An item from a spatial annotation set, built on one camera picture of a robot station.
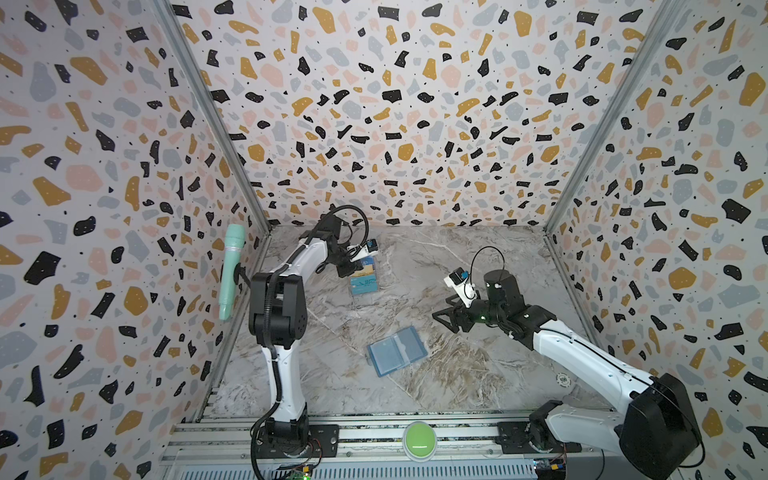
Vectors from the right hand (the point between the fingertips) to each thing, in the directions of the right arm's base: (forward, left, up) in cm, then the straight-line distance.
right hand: (441, 303), depth 78 cm
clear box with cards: (+17, +23, -15) cm, 32 cm away
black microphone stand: (+4, +51, +8) cm, 52 cm away
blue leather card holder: (-6, +12, -17) cm, 22 cm away
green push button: (-29, +6, -17) cm, 34 cm away
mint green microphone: (+8, +52, +15) cm, 54 cm away
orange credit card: (+21, +23, -14) cm, 34 cm away
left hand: (+22, +24, -8) cm, 34 cm away
